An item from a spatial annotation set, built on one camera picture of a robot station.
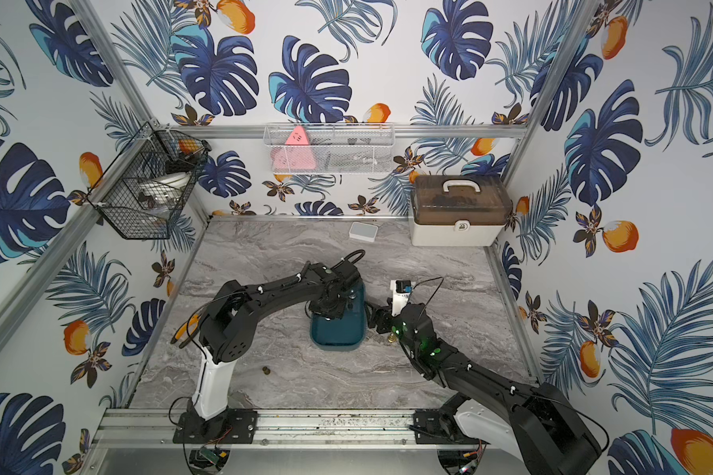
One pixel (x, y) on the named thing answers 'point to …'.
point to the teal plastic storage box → (348, 333)
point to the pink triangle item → (295, 154)
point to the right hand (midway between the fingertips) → (377, 300)
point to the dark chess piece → (265, 370)
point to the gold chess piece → (391, 338)
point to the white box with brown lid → (459, 210)
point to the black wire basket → (148, 184)
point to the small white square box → (363, 232)
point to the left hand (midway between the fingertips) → (332, 310)
